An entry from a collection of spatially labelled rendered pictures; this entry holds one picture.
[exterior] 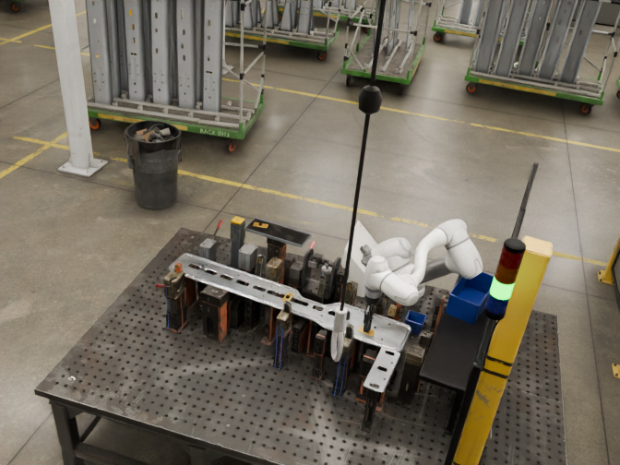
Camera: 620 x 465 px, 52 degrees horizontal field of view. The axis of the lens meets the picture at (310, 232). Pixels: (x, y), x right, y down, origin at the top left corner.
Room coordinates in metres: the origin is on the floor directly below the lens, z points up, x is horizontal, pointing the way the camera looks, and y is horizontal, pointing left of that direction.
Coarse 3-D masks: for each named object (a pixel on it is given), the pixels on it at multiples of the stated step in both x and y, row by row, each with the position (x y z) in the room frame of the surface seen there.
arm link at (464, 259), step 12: (468, 240) 2.75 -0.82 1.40; (456, 252) 2.70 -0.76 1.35; (468, 252) 2.69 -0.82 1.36; (408, 264) 3.11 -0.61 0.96; (432, 264) 2.88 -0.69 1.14; (444, 264) 2.79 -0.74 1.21; (456, 264) 2.69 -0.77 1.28; (468, 264) 2.66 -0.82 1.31; (480, 264) 2.68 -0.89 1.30; (432, 276) 2.87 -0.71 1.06; (468, 276) 2.65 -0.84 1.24; (420, 288) 2.99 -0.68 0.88
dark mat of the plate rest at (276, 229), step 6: (252, 222) 3.10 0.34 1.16; (258, 222) 3.11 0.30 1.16; (264, 222) 3.12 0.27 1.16; (252, 228) 3.04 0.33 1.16; (258, 228) 3.05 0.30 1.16; (264, 228) 3.06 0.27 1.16; (270, 228) 3.06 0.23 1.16; (276, 228) 3.07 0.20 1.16; (282, 228) 3.07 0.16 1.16; (288, 228) 3.08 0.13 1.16; (270, 234) 2.99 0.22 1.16; (276, 234) 3.00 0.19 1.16; (282, 234) 3.01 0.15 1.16; (288, 234) 3.01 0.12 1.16; (294, 234) 3.02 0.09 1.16; (300, 234) 3.02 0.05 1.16; (306, 234) 3.03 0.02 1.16; (288, 240) 2.95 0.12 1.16; (294, 240) 2.96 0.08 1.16; (300, 240) 2.97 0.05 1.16
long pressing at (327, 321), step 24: (192, 264) 2.87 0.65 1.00; (216, 264) 2.88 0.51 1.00; (240, 288) 2.68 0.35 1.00; (264, 288) 2.71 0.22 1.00; (288, 288) 2.72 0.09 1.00; (312, 312) 2.54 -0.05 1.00; (360, 312) 2.58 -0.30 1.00; (360, 336) 2.39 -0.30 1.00; (384, 336) 2.40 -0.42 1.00; (408, 336) 2.43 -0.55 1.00
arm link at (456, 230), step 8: (440, 224) 2.80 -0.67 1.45; (448, 224) 2.79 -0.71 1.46; (456, 224) 2.80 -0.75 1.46; (464, 224) 2.83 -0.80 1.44; (448, 232) 2.74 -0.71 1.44; (456, 232) 2.76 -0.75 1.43; (464, 232) 2.78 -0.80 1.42; (448, 240) 2.73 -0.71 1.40; (456, 240) 2.73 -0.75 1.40; (464, 240) 2.74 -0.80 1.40; (448, 248) 2.74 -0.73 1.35
